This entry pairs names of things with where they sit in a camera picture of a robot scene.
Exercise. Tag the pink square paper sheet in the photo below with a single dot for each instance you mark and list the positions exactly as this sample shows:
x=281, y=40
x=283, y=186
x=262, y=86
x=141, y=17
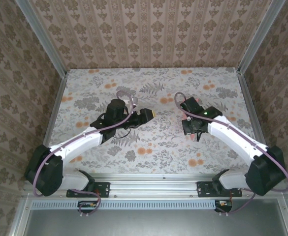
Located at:
x=198, y=99

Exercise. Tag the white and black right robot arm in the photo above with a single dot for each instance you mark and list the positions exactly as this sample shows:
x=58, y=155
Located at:
x=232, y=137

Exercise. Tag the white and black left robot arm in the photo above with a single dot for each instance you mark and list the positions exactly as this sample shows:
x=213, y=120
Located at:
x=77, y=145

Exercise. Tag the grey metal sheet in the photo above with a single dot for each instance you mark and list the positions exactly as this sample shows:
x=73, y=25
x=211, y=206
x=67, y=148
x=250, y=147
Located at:
x=158, y=223

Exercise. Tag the floral patterned table cover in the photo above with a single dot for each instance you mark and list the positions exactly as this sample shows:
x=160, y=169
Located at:
x=134, y=81

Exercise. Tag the aluminium profile beam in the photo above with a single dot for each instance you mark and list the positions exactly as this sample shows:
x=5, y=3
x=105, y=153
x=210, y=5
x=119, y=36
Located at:
x=153, y=188

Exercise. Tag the black controller board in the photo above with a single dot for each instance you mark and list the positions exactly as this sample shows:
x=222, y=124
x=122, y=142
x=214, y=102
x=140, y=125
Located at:
x=223, y=206
x=87, y=206

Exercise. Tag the aluminium side rail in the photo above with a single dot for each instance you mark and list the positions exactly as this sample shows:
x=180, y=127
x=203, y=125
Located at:
x=255, y=123
x=50, y=127

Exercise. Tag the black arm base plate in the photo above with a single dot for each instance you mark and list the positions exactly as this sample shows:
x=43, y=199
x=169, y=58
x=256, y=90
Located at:
x=104, y=189
x=204, y=189

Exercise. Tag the aluminium frame post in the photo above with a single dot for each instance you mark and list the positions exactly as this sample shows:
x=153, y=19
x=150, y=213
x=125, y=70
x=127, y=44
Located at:
x=41, y=37
x=258, y=37

